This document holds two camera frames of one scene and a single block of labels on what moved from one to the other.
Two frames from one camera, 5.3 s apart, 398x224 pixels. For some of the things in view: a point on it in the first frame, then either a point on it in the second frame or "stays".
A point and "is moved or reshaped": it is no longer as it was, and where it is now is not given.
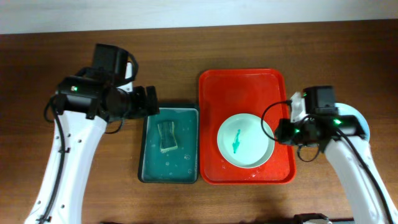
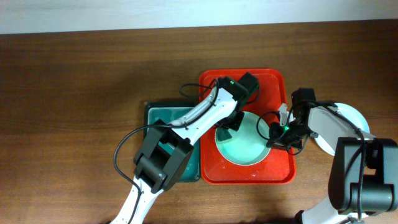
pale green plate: [242, 142] stays
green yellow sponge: [168, 141] is moved or reshaped
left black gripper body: [130, 104] to [234, 123]
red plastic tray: [224, 93] stays
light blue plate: [346, 109] stays
